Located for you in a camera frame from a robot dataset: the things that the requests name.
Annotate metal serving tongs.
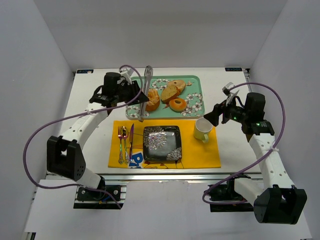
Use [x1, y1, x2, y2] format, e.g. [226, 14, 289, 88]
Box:
[138, 65, 153, 122]

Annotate brown bread slice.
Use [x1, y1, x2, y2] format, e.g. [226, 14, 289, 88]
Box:
[160, 85, 180, 104]

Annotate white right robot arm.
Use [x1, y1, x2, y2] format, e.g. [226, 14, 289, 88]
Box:
[204, 92, 307, 225]

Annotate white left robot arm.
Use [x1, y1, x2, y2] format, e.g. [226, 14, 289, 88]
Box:
[46, 70, 149, 190]

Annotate orange bundt cake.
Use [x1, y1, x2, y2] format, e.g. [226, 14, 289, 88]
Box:
[145, 88, 160, 112]

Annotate pale yellow mug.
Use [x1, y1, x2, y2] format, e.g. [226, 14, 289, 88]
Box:
[193, 117, 213, 144]

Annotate green floral tray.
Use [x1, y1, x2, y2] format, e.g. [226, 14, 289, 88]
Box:
[125, 75, 206, 120]

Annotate orange glazed donut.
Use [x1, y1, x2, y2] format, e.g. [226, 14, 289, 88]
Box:
[169, 98, 188, 112]

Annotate iridescent spoon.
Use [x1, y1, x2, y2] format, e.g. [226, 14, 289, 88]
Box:
[122, 126, 130, 165]

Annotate iridescent knife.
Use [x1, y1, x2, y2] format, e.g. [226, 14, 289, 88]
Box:
[129, 123, 135, 162]

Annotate pale bagel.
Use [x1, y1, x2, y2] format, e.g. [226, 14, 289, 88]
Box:
[170, 79, 187, 93]

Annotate blue label sticker right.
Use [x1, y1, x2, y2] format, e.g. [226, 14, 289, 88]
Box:
[224, 67, 243, 72]

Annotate black floral square plate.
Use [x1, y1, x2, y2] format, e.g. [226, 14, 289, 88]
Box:
[142, 125, 182, 162]

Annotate yellow placemat cloth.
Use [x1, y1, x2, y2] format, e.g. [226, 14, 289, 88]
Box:
[108, 119, 221, 170]

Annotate iridescent fork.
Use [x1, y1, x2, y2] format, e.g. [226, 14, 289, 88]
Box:
[117, 126, 124, 165]

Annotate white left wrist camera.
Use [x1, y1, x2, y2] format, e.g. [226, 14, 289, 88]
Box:
[119, 67, 134, 84]

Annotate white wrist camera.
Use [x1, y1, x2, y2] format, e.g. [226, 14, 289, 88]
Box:
[119, 67, 134, 84]
[222, 82, 239, 106]

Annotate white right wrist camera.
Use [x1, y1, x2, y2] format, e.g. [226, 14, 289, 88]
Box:
[222, 82, 239, 106]

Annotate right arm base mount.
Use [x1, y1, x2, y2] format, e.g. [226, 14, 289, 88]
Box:
[208, 184, 253, 213]

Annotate aluminium frame rail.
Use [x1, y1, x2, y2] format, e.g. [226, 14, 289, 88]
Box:
[99, 172, 263, 185]

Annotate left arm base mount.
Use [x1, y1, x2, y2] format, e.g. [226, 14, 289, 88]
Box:
[73, 181, 127, 210]

